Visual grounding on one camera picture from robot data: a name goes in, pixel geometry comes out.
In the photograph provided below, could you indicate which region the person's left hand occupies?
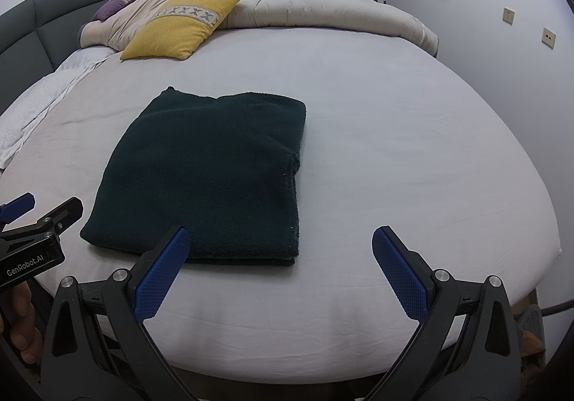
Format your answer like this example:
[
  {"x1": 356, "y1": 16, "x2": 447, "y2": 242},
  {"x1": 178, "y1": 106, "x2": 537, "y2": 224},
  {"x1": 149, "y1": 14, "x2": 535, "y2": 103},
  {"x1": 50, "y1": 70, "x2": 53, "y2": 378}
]
[{"x1": 0, "y1": 281, "x2": 44, "y2": 366}]

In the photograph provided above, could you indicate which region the yellow pillow with patterned band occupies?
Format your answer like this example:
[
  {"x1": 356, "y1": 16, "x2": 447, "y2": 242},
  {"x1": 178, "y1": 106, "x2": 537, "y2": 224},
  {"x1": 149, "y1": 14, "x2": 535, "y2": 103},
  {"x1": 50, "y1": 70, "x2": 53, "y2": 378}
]
[{"x1": 119, "y1": 0, "x2": 247, "y2": 61}]

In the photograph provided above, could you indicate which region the white sheeted bed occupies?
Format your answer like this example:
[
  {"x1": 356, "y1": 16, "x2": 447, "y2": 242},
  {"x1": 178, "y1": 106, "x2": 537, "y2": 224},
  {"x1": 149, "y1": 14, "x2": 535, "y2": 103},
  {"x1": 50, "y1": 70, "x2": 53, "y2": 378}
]
[{"x1": 0, "y1": 17, "x2": 563, "y2": 384}]

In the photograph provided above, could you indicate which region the grey upholstered headboard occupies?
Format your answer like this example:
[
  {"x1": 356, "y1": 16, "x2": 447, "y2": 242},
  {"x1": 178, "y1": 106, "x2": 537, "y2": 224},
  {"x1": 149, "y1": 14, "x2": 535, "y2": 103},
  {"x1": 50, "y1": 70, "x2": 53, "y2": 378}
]
[{"x1": 0, "y1": 0, "x2": 123, "y2": 117}]

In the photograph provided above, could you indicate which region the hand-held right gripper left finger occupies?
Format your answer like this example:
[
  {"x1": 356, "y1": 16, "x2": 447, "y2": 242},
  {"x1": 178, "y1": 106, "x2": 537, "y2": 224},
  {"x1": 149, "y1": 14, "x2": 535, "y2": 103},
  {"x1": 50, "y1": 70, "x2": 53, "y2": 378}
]
[{"x1": 40, "y1": 225, "x2": 198, "y2": 401}]

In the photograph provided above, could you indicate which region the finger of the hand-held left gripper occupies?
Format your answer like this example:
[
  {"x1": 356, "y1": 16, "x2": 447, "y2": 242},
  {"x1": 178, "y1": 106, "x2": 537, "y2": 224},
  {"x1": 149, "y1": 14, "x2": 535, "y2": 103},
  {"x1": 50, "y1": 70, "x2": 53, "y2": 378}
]
[
  {"x1": 0, "y1": 192, "x2": 37, "y2": 232},
  {"x1": 28, "y1": 197, "x2": 84, "y2": 241}
]

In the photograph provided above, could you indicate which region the grey mesh object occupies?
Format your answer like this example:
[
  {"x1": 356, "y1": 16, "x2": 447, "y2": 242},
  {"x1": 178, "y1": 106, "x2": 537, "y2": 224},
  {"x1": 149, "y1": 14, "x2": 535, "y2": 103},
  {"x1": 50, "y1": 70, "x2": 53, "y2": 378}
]
[{"x1": 515, "y1": 303, "x2": 547, "y2": 368}]

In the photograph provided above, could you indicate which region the black cable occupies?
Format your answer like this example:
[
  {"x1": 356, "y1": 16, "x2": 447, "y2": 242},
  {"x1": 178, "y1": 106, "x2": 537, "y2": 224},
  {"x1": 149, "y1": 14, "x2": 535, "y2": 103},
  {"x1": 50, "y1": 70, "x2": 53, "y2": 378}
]
[{"x1": 538, "y1": 294, "x2": 574, "y2": 317}]

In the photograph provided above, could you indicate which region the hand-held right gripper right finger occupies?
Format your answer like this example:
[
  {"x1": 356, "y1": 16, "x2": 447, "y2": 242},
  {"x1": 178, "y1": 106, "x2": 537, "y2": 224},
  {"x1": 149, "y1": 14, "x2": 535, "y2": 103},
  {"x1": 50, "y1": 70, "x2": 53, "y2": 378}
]
[{"x1": 359, "y1": 225, "x2": 523, "y2": 401}]

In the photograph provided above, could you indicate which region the dark green sweater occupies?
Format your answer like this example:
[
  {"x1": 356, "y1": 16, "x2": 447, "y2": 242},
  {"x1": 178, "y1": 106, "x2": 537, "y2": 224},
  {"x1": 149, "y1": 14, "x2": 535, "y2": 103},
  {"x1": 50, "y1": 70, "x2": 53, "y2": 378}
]
[{"x1": 80, "y1": 86, "x2": 308, "y2": 267}]

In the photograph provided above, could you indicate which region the beige duvet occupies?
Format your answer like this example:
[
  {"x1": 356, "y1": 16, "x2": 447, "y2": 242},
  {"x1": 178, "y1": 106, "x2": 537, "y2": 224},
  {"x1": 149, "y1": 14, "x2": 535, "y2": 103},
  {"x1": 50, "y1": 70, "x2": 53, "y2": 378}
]
[{"x1": 78, "y1": 0, "x2": 439, "y2": 57}]

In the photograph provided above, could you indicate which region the purple pillow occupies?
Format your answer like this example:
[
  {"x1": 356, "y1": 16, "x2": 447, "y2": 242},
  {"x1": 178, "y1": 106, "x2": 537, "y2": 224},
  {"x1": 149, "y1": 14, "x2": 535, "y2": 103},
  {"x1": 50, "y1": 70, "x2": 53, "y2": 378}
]
[{"x1": 92, "y1": 0, "x2": 159, "y2": 22}]

